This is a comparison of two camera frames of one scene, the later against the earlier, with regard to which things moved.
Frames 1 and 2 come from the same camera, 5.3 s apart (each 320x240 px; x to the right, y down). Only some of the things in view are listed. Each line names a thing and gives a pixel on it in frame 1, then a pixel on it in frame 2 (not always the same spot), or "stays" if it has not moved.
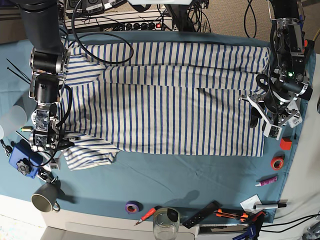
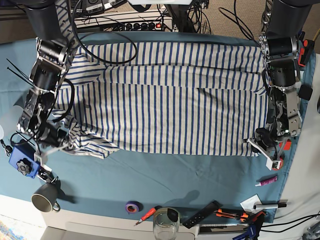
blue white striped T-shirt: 160,98 stays
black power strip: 139,26 stays
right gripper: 293,113 -> 270,146
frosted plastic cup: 12,119 stays
